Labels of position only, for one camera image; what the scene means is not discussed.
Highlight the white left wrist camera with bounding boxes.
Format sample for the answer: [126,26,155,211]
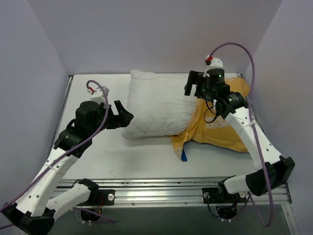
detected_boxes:
[87,86,109,104]

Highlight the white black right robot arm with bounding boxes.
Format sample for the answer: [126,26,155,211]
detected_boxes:
[184,69,295,202]

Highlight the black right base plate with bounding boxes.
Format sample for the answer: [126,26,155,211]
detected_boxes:
[201,187,246,204]

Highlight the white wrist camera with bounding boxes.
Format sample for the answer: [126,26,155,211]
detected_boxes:
[87,86,109,104]
[204,55,224,73]

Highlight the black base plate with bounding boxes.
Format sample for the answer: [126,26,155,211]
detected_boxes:
[78,189,115,206]
[201,187,246,204]

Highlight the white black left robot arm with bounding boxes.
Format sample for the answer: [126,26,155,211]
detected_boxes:
[1,100,134,235]

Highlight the yellow printed pillowcase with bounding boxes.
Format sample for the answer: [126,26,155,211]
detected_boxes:
[170,77,251,162]

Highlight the blue pillowcase inner flap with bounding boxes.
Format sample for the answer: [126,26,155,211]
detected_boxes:
[181,149,188,162]

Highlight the white pillow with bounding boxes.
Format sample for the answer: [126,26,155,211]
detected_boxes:
[122,70,197,139]

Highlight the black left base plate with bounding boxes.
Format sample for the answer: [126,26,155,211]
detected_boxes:
[78,189,115,206]

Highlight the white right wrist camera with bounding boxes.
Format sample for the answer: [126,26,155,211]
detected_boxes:
[204,55,224,73]

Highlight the thin black right cable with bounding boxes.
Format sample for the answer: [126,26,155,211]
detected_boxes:
[204,99,221,124]

